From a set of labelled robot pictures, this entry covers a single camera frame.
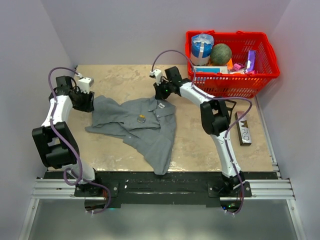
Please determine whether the grey button shirt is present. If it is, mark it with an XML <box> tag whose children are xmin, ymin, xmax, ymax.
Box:
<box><xmin>85</xmin><ymin>95</ymin><xmax>177</xmax><ymax>175</ymax></box>

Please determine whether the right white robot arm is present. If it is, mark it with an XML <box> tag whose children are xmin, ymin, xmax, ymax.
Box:
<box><xmin>149</xmin><ymin>66</ymin><xmax>246</xmax><ymax>199</ymax></box>

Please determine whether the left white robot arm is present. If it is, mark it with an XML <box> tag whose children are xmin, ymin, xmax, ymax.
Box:
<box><xmin>32</xmin><ymin>75</ymin><xmax>104</xmax><ymax>197</ymax></box>

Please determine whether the white shirt label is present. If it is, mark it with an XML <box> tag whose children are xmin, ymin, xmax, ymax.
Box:
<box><xmin>158</xmin><ymin>102</ymin><xmax>166</xmax><ymax>109</ymax></box>

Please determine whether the blue white wrapped roll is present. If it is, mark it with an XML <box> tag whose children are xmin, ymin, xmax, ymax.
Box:
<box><xmin>190</xmin><ymin>33</ymin><xmax>215</xmax><ymax>66</ymax></box>

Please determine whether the white blue box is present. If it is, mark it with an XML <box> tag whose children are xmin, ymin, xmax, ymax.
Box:
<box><xmin>194</xmin><ymin>66</ymin><xmax>229</xmax><ymax>74</ymax></box>

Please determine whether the green round ball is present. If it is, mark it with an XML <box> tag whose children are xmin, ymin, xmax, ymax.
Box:
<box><xmin>210</xmin><ymin>43</ymin><xmax>232</xmax><ymax>66</ymax></box>

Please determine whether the orange packet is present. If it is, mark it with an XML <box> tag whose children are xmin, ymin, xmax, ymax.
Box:
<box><xmin>207</xmin><ymin>58</ymin><xmax>234</xmax><ymax>73</ymax></box>

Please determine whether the pink small packet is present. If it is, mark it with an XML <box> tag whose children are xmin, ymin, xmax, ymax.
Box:
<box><xmin>232</xmin><ymin>63</ymin><xmax>245</xmax><ymax>72</ymax></box>

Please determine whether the red plastic basket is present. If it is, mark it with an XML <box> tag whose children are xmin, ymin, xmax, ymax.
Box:
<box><xmin>185</xmin><ymin>30</ymin><xmax>280</xmax><ymax>99</ymax></box>

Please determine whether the dark long box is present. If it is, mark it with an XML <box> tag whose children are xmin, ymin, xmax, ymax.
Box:
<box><xmin>234</xmin><ymin>111</ymin><xmax>252</xmax><ymax>146</ymax></box>

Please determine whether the purple snack packet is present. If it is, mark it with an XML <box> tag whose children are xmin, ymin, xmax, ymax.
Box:
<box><xmin>246</xmin><ymin>50</ymin><xmax>256</xmax><ymax>73</ymax></box>

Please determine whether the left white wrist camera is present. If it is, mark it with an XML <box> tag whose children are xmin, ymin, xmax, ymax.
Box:
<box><xmin>77</xmin><ymin>77</ymin><xmax>94</xmax><ymax>94</ymax></box>

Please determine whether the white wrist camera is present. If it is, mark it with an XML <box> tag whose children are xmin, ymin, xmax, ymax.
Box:
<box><xmin>149</xmin><ymin>69</ymin><xmax>163</xmax><ymax>85</ymax></box>
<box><xmin>77</xmin><ymin>77</ymin><xmax>94</xmax><ymax>94</ymax></box>

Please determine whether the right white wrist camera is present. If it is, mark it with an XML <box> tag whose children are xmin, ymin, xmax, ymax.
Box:
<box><xmin>149</xmin><ymin>69</ymin><xmax>163</xmax><ymax>85</ymax></box>

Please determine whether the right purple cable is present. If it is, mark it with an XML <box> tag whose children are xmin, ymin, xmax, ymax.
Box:
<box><xmin>151</xmin><ymin>50</ymin><xmax>253</xmax><ymax>216</ymax></box>

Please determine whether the purple cable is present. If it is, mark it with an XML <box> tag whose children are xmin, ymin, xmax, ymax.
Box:
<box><xmin>48</xmin><ymin>66</ymin><xmax>111</xmax><ymax>215</ymax></box>
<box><xmin>151</xmin><ymin>50</ymin><xmax>253</xmax><ymax>216</ymax></box>

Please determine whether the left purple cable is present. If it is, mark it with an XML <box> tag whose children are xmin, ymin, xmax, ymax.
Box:
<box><xmin>48</xmin><ymin>66</ymin><xmax>111</xmax><ymax>215</ymax></box>

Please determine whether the black square frame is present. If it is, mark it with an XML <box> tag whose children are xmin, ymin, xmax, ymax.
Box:
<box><xmin>224</xmin><ymin>99</ymin><xmax>237</xmax><ymax>123</ymax></box>

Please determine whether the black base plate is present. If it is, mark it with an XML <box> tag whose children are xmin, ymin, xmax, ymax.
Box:
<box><xmin>43</xmin><ymin>171</ymin><xmax>279</xmax><ymax>210</ymax></box>

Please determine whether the aluminium rail frame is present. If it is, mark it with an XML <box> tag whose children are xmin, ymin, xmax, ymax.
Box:
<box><xmin>18</xmin><ymin>97</ymin><xmax>306</xmax><ymax>240</ymax></box>

